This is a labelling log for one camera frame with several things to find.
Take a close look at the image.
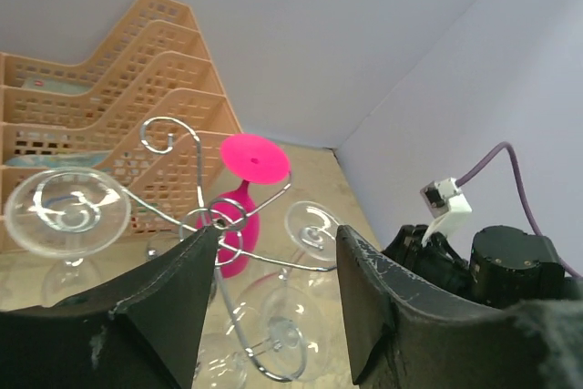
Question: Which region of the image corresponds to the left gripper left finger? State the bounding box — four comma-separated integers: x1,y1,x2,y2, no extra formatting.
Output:
1,227,220,388

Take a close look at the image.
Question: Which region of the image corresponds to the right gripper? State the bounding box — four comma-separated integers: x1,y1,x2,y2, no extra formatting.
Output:
382,225,470,296

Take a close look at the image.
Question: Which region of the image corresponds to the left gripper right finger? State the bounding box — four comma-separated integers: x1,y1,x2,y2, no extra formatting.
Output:
336,225,582,388

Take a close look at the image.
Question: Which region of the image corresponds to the clear back wine glass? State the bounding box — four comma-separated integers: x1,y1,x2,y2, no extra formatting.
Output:
191,333,248,389

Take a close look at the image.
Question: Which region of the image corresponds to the clear wine glass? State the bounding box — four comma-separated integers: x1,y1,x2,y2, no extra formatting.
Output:
4,167,131,307
191,333,248,389

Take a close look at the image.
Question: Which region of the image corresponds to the clear champagne flute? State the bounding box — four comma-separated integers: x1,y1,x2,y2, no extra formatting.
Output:
235,200,340,382

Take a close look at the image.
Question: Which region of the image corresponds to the pink plastic goblet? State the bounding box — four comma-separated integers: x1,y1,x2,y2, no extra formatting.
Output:
211,133,291,279

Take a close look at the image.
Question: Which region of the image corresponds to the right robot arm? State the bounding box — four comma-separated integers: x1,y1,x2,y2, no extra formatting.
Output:
383,225,582,309

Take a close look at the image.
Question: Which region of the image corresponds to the chrome wine glass rack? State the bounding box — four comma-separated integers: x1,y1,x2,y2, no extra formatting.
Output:
138,116,341,384

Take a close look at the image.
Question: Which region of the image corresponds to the orange plastic file organizer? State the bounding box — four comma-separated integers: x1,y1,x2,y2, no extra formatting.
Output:
1,0,241,238

